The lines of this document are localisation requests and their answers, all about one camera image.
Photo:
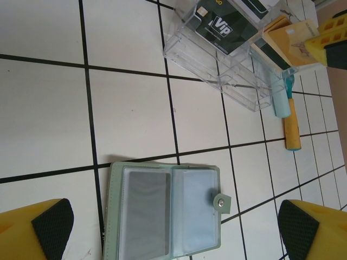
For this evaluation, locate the white card with stripe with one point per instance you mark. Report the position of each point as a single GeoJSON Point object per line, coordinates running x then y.
{"type": "Point", "coordinates": [260, 13]}

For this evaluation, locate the gold cards stack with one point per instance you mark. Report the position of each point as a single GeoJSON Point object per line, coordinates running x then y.
{"type": "Point", "coordinates": [273, 29]}

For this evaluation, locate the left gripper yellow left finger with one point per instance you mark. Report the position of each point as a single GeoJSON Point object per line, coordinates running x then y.
{"type": "Point", "coordinates": [24, 235]}

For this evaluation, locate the orange card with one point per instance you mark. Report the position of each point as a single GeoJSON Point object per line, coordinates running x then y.
{"type": "Point", "coordinates": [292, 43]}

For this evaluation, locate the black VIP card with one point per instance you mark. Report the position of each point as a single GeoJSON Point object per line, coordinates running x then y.
{"type": "Point", "coordinates": [230, 29]}

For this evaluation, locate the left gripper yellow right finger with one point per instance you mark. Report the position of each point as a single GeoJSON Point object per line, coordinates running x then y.
{"type": "Point", "coordinates": [322, 235]}

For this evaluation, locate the grey card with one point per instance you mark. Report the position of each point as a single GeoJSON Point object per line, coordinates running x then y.
{"type": "Point", "coordinates": [147, 214]}

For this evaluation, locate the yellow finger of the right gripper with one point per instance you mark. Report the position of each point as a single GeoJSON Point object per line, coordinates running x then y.
{"type": "Point", "coordinates": [336, 32]}

